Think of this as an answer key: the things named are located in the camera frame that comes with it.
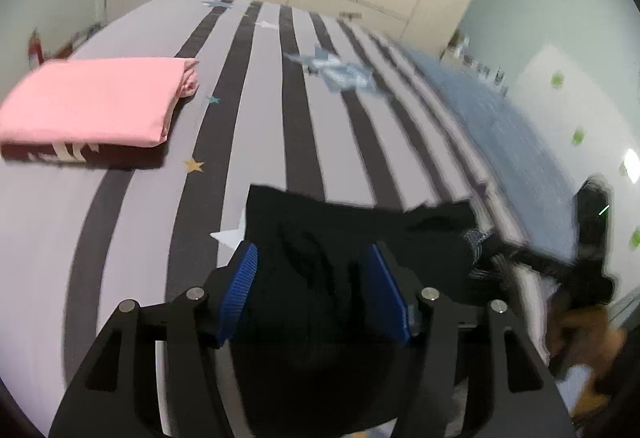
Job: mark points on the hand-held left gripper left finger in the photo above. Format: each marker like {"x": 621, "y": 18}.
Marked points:
{"x": 242, "y": 288}

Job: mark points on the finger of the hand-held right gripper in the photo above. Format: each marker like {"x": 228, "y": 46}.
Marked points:
{"x": 520, "y": 255}

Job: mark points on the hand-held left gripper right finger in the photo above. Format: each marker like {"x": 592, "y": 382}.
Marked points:
{"x": 390, "y": 298}

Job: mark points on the black t-shirt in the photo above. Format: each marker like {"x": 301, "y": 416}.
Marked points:
{"x": 320, "y": 238}

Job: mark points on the person's right hand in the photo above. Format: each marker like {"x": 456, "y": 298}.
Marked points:
{"x": 587, "y": 325}

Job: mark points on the light blue blanket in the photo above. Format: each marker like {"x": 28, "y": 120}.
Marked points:
{"x": 500, "y": 128}

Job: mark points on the maroon folded garment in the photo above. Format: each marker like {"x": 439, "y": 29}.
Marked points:
{"x": 130, "y": 157}

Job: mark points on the row of small ornaments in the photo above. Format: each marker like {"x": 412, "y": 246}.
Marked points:
{"x": 475, "y": 61}

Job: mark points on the striped bed sheet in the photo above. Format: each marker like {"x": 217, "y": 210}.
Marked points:
{"x": 240, "y": 83}

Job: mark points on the pink folded garment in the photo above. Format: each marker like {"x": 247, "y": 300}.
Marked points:
{"x": 95, "y": 98}

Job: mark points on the green apple wall sticker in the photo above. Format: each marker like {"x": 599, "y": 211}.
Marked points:
{"x": 579, "y": 136}
{"x": 635, "y": 236}
{"x": 556, "y": 79}

